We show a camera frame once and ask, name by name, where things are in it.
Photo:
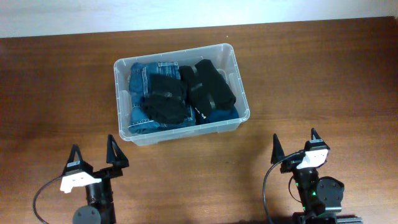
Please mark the dark blue jeans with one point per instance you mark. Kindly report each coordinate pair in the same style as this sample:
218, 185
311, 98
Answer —
140, 87

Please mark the clear plastic storage bin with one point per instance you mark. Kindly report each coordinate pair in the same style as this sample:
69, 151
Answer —
223, 58

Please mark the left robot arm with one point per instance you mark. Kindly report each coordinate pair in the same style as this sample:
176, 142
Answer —
99, 193

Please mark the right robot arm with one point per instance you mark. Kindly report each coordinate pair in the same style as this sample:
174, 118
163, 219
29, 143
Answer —
320, 197

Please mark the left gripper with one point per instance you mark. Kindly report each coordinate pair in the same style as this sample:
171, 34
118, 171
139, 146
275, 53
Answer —
101, 173

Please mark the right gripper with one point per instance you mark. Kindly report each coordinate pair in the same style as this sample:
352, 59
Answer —
290, 163

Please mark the black garment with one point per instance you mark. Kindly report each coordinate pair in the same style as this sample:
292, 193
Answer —
207, 90
166, 100

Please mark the blue garment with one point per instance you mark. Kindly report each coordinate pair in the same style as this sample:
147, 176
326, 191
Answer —
222, 115

